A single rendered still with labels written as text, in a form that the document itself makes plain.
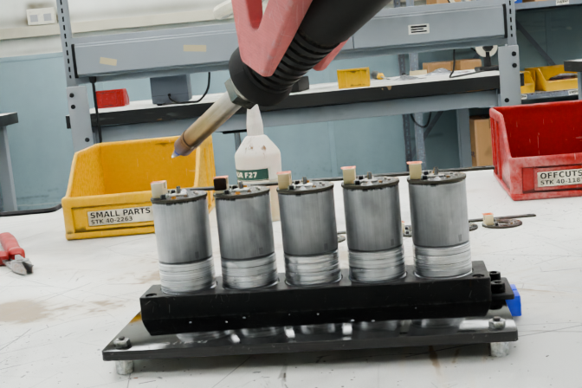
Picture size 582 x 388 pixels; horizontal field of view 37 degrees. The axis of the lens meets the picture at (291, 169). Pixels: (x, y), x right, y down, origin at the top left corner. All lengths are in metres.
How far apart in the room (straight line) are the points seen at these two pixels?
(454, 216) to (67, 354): 0.17
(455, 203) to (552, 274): 0.10
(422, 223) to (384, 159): 4.44
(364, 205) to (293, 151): 4.40
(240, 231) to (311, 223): 0.03
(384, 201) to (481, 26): 2.33
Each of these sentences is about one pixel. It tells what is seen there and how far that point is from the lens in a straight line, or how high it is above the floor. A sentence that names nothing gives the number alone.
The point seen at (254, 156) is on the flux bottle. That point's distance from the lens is 0.62.
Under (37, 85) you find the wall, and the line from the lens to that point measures 4.91.
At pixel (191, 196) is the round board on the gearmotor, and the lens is 0.38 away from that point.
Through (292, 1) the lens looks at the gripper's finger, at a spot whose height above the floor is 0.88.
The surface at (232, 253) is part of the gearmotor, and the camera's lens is 0.37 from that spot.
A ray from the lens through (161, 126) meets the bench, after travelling 2.71.
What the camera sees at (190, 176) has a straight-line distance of 0.74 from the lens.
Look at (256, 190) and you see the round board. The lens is 0.37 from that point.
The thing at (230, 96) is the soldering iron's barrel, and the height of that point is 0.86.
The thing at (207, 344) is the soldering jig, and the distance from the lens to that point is 0.34.
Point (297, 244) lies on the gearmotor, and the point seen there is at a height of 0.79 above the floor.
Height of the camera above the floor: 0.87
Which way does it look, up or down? 7 degrees down
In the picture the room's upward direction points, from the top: 5 degrees counter-clockwise
